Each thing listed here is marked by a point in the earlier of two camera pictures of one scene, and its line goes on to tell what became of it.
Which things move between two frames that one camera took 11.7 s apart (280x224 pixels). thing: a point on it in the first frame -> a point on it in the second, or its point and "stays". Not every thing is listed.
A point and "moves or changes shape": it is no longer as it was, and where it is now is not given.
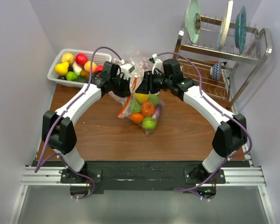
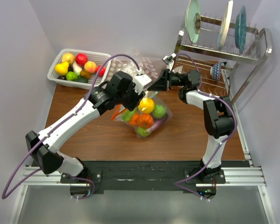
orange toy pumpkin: (148, 108) -> (143, 120)
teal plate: (241, 30) stays
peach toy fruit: (87, 66) stays
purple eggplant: (158, 110) -> (156, 124)
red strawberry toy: (99, 67) stays
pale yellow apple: (67, 57) stays
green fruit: (154, 98) -> (159, 111)
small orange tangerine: (137, 117) moves or changes shape
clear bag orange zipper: (143, 109) moves or changes shape
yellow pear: (61, 68) stays
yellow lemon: (142, 97) moves or changes shape
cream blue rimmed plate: (226, 25) stays
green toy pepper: (135, 108) moves or changes shape
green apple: (148, 123) -> (140, 130)
